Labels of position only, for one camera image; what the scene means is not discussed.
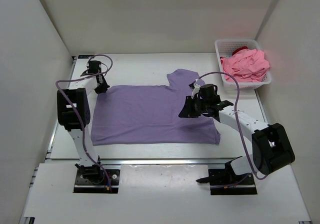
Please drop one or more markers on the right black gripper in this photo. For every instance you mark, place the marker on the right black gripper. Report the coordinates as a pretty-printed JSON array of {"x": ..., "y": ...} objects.
[{"x": 188, "y": 111}]

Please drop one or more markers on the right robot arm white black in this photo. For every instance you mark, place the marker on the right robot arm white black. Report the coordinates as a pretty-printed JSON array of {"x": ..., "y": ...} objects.
[{"x": 271, "y": 148}]

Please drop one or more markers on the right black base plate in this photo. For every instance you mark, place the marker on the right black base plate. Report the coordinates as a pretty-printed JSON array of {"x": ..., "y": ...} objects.
[{"x": 223, "y": 184}]

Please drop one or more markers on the purple t shirt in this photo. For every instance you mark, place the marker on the purple t shirt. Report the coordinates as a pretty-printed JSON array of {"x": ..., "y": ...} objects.
[{"x": 127, "y": 114}]

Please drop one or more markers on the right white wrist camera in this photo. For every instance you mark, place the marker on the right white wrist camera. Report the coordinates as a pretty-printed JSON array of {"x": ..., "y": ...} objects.
[{"x": 195, "y": 87}]

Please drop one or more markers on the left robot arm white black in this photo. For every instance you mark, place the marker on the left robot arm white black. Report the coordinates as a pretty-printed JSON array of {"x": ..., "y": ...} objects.
[{"x": 73, "y": 113}]

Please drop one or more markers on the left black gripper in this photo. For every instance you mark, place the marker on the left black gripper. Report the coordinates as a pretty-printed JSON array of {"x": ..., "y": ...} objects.
[{"x": 104, "y": 88}]

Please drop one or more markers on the red t shirt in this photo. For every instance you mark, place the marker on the red t shirt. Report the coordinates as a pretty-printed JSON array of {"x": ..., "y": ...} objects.
[{"x": 240, "y": 50}]

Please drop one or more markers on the aluminium rail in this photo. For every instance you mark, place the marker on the aluminium rail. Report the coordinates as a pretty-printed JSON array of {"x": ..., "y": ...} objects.
[{"x": 165, "y": 161}]

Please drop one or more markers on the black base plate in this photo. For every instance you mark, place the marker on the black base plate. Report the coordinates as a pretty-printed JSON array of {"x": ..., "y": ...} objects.
[
  {"x": 223, "y": 184},
  {"x": 100, "y": 186}
]

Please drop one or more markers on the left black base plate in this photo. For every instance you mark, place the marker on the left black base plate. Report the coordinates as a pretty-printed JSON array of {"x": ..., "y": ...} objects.
[{"x": 100, "y": 186}]

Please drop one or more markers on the pink t shirt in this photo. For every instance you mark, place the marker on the pink t shirt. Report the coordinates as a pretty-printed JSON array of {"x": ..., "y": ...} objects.
[{"x": 249, "y": 67}]

